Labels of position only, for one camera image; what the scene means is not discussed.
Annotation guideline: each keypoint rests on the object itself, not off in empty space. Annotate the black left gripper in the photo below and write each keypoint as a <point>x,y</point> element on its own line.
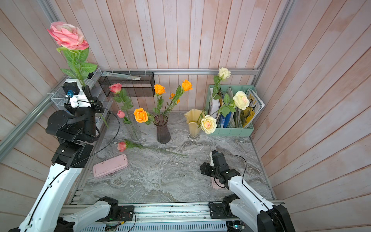
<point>96,103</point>

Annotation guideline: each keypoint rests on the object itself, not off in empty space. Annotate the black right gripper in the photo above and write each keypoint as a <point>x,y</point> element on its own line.
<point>205,169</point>

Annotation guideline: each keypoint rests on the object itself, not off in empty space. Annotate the pink rose bud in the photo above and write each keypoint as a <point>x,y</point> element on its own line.
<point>121,114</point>

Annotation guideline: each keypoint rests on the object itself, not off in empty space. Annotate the cream rose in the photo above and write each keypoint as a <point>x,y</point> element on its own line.
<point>223,74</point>
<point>230,104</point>
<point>206,123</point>

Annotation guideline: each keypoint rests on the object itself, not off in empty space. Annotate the orange rose large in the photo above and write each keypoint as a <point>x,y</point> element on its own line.
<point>142,116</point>

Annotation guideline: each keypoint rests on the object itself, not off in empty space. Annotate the orange carnation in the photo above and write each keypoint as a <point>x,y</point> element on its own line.
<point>175,99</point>

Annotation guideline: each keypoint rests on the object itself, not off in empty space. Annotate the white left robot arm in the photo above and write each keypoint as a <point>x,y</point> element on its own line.
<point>75,127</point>

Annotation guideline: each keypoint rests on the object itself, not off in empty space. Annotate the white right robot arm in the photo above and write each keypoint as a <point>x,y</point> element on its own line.
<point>245,203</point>

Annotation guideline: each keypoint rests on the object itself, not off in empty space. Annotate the clear glass vase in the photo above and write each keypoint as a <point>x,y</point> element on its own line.
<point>139,134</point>

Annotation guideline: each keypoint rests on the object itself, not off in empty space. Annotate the blue folder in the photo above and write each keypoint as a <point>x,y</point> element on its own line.
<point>225,120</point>

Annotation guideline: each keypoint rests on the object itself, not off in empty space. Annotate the pink heart-shaped box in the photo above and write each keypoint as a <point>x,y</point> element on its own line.
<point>110,166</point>

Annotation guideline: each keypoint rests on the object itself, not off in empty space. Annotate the yellow ruffled vase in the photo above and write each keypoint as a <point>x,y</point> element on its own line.
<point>193,119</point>

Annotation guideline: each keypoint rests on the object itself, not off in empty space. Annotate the dark purple glass vase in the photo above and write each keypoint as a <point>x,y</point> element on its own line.
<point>163,133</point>

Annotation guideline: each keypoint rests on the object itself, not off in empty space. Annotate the mint green file organizer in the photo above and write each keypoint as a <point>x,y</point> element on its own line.
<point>229,131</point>

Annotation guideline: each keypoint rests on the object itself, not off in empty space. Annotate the white book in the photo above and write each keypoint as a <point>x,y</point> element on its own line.
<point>214,106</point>

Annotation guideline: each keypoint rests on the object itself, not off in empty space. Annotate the yellow cover magazine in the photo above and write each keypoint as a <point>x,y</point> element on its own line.
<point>254,107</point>

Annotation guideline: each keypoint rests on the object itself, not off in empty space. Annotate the white wire wall shelf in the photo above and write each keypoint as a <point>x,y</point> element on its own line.
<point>59,99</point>

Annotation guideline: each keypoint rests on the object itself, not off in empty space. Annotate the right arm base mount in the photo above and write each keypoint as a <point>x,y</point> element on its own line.
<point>232,206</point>

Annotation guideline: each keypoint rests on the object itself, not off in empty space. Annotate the black mesh wall basket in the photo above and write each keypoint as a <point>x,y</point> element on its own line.
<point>136,84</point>

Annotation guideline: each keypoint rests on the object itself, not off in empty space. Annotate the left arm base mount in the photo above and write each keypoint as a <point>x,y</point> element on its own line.
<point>116,212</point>

